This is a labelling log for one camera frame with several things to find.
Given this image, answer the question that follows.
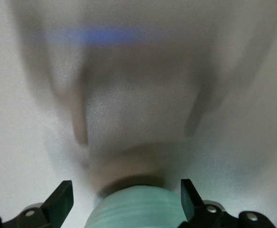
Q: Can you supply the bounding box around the small green bowl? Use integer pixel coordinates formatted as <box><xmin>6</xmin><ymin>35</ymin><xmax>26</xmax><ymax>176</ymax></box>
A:
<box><xmin>85</xmin><ymin>185</ymin><xmax>189</xmax><ymax>228</ymax></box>

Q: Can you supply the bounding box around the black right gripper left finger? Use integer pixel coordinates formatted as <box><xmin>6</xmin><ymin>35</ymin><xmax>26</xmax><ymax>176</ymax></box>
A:
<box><xmin>0</xmin><ymin>180</ymin><xmax>74</xmax><ymax>228</ymax></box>

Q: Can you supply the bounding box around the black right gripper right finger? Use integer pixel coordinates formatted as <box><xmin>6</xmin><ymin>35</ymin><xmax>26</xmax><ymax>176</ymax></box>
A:
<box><xmin>178</xmin><ymin>179</ymin><xmax>276</xmax><ymax>228</ymax></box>

